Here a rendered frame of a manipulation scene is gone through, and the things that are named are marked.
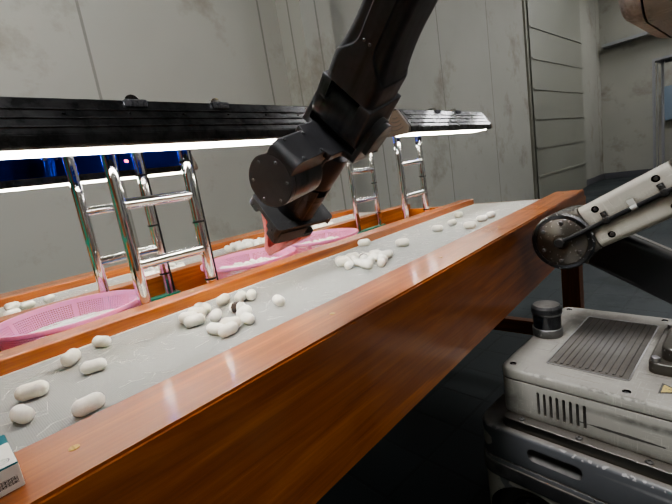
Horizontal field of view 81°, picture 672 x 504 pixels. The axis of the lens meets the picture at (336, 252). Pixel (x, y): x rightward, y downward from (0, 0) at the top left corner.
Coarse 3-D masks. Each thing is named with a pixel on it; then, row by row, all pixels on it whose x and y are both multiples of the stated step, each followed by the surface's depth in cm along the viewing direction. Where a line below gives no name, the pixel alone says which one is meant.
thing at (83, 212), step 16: (48, 160) 98; (64, 160) 89; (144, 176) 101; (80, 192) 91; (144, 192) 101; (80, 208) 91; (96, 208) 93; (112, 208) 96; (144, 208) 102; (80, 224) 91; (96, 240) 94; (160, 240) 104; (96, 256) 93; (112, 256) 96; (96, 272) 93; (160, 272) 105; (112, 304) 96
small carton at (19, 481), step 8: (0, 440) 31; (0, 448) 30; (8, 448) 30; (0, 456) 29; (8, 456) 29; (0, 464) 28; (8, 464) 28; (16, 464) 28; (0, 472) 28; (8, 472) 28; (16, 472) 28; (0, 480) 28; (8, 480) 28; (16, 480) 28; (0, 488) 28; (8, 488) 28; (16, 488) 28; (0, 496) 28
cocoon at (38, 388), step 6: (24, 384) 48; (30, 384) 48; (36, 384) 48; (42, 384) 49; (48, 384) 49; (18, 390) 48; (24, 390) 48; (30, 390) 48; (36, 390) 48; (42, 390) 48; (18, 396) 47; (24, 396) 48; (30, 396) 48; (36, 396) 48
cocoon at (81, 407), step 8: (96, 392) 43; (80, 400) 42; (88, 400) 42; (96, 400) 43; (104, 400) 44; (72, 408) 42; (80, 408) 42; (88, 408) 42; (96, 408) 43; (80, 416) 42
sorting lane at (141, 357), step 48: (384, 240) 120; (432, 240) 108; (288, 288) 82; (336, 288) 76; (144, 336) 66; (192, 336) 62; (240, 336) 59; (0, 384) 55; (96, 384) 50; (144, 384) 48; (0, 432) 42; (48, 432) 40
